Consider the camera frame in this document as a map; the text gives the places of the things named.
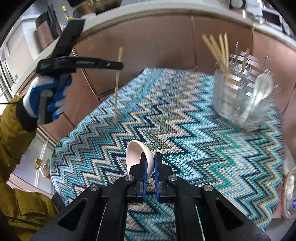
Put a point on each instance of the clear plastic utensil holder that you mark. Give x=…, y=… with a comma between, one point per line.
x=243, y=94

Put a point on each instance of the short middle bamboo chopstick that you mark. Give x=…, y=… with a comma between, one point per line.
x=219, y=51

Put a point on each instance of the zigzag knit table mat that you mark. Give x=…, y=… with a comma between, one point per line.
x=170, y=112

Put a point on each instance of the long right bamboo chopstick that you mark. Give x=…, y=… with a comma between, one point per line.
x=224, y=49

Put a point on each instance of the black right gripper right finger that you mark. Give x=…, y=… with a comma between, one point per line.
x=201, y=213

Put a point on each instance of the mustard jacket left forearm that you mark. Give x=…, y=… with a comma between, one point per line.
x=25, y=212

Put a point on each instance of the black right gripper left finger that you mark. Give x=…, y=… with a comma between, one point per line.
x=99, y=212

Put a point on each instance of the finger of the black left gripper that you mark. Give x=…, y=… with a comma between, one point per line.
x=96, y=63

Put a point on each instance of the copper electric kettle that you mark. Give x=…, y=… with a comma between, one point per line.
x=48, y=28

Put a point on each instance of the blue white gloved left hand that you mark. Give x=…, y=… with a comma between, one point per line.
x=44, y=96

